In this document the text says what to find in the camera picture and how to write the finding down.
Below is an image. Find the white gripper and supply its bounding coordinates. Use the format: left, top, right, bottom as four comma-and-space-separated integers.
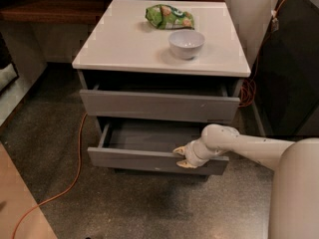
172, 138, 225, 169

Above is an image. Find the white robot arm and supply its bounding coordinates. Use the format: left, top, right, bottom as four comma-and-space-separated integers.
174, 124, 319, 239

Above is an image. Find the dark cabinet on right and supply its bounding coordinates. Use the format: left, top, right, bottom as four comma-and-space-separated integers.
255, 0, 319, 137

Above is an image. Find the green chip bag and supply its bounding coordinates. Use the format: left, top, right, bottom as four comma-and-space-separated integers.
146, 4, 194, 30

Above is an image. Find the grey drawer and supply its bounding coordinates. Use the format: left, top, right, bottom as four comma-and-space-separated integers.
88, 119, 229, 176
80, 90, 239, 123

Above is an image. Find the dark wooden shelf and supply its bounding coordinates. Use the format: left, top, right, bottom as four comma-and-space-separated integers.
0, 0, 225, 26

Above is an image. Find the orange extension cable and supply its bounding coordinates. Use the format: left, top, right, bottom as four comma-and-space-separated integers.
11, 0, 319, 239

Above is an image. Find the grey top drawer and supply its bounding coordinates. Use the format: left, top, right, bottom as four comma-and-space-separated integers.
80, 90, 239, 123

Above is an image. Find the white bowl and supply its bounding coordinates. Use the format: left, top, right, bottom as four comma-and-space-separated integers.
168, 30, 205, 60

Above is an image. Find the white top grey drawer cabinet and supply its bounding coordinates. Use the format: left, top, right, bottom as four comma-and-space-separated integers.
72, 0, 250, 129

